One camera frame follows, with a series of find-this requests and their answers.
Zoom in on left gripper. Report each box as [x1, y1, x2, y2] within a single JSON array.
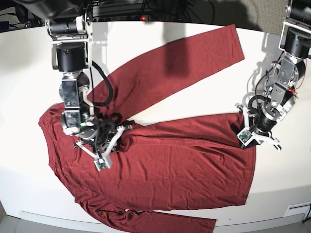
[[234, 103, 283, 152]]

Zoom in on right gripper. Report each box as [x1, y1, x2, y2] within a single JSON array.
[[74, 119, 133, 160]]

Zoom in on dark red long-sleeve shirt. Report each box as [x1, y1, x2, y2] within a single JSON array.
[[38, 24, 256, 233]]

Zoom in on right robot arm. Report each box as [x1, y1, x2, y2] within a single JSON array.
[[18, 0, 130, 168]]

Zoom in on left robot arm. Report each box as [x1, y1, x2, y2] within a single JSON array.
[[237, 0, 311, 150]]

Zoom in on black power strip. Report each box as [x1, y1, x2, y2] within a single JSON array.
[[93, 15, 152, 22]]

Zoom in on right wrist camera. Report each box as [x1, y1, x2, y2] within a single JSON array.
[[94, 156, 112, 171]]

